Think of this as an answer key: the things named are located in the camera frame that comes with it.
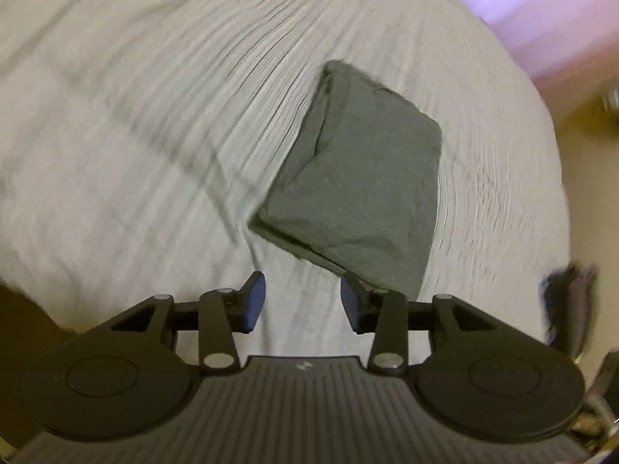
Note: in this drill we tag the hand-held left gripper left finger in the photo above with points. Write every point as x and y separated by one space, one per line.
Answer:
254 304

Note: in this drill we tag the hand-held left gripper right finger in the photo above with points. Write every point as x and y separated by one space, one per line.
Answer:
350 299

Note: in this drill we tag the grey printed T-shirt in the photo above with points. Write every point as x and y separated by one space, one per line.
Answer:
362 179

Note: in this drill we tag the grey blurry object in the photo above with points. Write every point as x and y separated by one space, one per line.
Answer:
611 99

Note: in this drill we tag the pink curtain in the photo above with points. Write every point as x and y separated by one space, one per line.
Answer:
532 9

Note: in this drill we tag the metal frame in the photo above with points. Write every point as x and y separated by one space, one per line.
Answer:
602 396

